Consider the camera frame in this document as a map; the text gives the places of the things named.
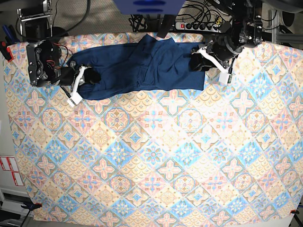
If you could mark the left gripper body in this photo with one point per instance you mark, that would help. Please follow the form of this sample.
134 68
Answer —
223 49

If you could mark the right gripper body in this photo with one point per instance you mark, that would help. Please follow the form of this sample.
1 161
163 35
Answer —
65 76

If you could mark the blue long-sleeve shirt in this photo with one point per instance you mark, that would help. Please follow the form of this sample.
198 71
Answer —
147 65

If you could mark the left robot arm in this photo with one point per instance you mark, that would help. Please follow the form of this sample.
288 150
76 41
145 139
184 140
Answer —
244 30

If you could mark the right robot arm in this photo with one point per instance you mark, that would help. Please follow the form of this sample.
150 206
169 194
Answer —
49 62

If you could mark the white power strip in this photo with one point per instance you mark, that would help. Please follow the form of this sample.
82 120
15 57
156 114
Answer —
201 27

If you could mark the red black clamp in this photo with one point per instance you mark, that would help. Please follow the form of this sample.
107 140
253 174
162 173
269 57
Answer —
6 52

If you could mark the blue clamp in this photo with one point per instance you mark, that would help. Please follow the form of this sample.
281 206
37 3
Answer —
11 37

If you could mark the patterned tablecloth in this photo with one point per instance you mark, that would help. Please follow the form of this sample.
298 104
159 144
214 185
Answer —
227 155

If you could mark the blue box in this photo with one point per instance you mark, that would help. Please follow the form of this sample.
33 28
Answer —
168 7

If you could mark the red white labels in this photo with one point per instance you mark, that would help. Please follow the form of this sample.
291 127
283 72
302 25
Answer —
9 164

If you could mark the black orange corner clamp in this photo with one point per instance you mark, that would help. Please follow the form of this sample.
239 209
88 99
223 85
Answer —
31 206

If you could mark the right corner clamp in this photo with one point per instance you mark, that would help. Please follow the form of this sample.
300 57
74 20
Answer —
296 211

